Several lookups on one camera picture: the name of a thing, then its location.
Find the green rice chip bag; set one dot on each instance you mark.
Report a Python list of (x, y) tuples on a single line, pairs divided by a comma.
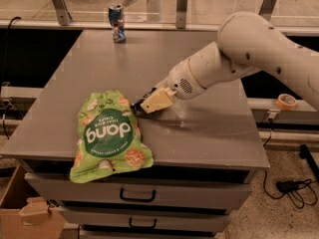
[(110, 140)]

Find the black power adapter with cable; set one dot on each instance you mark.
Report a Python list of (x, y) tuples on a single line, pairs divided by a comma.
[(291, 189)]

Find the dark blue rxbar wrapper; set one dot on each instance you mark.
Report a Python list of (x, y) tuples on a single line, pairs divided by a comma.
[(141, 106)]

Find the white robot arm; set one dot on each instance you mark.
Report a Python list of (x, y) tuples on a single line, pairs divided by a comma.
[(245, 43)]

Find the middle metal bracket post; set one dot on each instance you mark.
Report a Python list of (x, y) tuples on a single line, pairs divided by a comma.
[(181, 9)]

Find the cardboard box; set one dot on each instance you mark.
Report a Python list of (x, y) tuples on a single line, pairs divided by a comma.
[(25, 214)]

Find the right metal bracket post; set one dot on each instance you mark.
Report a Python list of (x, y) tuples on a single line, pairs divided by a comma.
[(267, 8)]

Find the left metal bracket post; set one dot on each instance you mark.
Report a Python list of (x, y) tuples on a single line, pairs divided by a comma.
[(63, 16)]

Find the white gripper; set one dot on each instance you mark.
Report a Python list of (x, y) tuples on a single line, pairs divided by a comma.
[(180, 81)]

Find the top drawer black handle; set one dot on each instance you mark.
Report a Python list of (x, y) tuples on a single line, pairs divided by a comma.
[(137, 196)]

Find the orange tape roll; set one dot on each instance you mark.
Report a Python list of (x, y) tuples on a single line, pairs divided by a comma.
[(286, 102)]

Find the metal bracket post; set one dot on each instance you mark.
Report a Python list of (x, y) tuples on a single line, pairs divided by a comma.
[(63, 16), (181, 9), (267, 8)]

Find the grey drawer cabinet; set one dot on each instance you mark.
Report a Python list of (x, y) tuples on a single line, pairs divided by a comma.
[(206, 150)]

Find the crushed blue soda can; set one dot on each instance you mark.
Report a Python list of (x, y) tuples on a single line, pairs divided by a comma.
[(117, 22)]

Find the drawer black handle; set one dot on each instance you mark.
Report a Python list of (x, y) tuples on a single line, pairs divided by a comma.
[(137, 196), (144, 223)]

